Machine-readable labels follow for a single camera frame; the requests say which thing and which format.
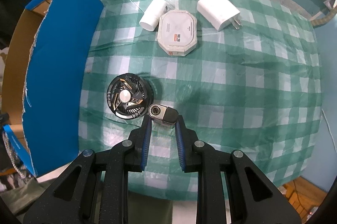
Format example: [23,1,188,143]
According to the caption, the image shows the white pill bottle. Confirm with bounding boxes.
[139,0,168,32]

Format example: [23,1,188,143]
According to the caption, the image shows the pink tube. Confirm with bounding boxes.
[148,104,179,126]

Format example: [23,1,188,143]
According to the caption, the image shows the white power adapter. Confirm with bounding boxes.
[197,0,241,31]

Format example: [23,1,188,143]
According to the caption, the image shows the beige hose pipe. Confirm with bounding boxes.
[310,7,336,27]

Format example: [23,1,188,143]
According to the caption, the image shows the blue-edged cardboard box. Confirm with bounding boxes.
[2,0,103,177]

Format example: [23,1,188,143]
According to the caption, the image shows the striped cloth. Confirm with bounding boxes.
[1,132,29,179]

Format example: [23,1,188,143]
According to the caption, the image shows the white octagonal box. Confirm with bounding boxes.
[158,9,197,56]

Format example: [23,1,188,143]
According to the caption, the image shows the black round fan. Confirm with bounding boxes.
[106,73,154,119]

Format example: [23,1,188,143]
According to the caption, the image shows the white cable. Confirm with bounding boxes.
[320,106,337,158]

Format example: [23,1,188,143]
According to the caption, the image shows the green checkered tablecloth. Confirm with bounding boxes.
[78,0,322,186]

